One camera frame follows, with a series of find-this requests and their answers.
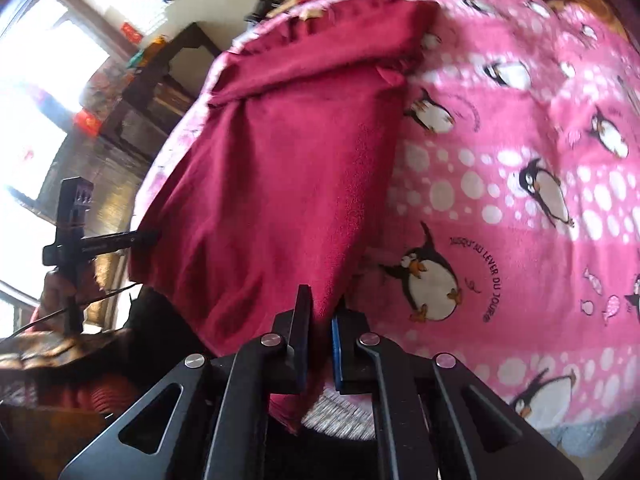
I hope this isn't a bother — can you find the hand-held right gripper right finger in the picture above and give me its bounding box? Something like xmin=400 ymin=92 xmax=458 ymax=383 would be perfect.
xmin=331 ymin=310 xmax=583 ymax=480

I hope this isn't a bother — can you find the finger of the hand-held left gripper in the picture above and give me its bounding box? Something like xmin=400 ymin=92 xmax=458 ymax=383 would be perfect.
xmin=82 ymin=230 xmax=162 ymax=257

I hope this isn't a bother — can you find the person's dark clothing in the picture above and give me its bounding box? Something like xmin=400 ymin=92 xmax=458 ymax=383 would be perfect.
xmin=80 ymin=287 xmax=223 ymax=376

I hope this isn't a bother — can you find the pink penguin blanket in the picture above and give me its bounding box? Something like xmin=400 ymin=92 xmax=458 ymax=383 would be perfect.
xmin=132 ymin=0 xmax=640 ymax=443

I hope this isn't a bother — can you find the window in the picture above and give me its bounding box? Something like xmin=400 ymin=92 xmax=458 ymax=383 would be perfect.
xmin=0 ymin=0 xmax=113 ymax=341

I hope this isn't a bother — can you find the person's red ribbed sleeve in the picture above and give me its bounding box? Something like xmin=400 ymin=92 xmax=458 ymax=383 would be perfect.
xmin=35 ymin=367 xmax=146 ymax=413

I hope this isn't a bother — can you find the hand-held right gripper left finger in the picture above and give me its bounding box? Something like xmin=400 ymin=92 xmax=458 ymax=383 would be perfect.
xmin=59 ymin=285 xmax=314 ymax=480

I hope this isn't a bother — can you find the dark red sweater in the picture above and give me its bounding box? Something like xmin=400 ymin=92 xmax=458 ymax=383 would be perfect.
xmin=127 ymin=0 xmax=441 ymax=433

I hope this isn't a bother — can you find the person's left hand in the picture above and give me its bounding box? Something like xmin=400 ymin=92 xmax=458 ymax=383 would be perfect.
xmin=39 ymin=267 xmax=101 ymax=328

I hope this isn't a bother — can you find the black cable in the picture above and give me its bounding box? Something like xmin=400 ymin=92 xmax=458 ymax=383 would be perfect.
xmin=10 ymin=282 xmax=143 ymax=333

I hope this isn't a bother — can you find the red gift box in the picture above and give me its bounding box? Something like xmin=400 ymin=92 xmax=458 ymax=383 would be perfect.
xmin=72 ymin=110 xmax=103 ymax=137

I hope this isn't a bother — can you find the black handheld device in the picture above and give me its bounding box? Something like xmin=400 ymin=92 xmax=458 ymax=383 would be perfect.
xmin=244 ymin=0 xmax=287 ymax=27

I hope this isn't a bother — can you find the woven bed mat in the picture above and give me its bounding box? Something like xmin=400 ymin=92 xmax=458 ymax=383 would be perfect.
xmin=300 ymin=382 xmax=381 ymax=441

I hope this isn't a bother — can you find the framed picture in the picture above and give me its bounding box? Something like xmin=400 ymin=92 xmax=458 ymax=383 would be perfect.
xmin=80 ymin=57 xmax=136 ymax=116

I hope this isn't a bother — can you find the dark wooden table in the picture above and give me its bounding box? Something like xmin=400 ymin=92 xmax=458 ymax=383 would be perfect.
xmin=100 ymin=22 xmax=223 ymax=151

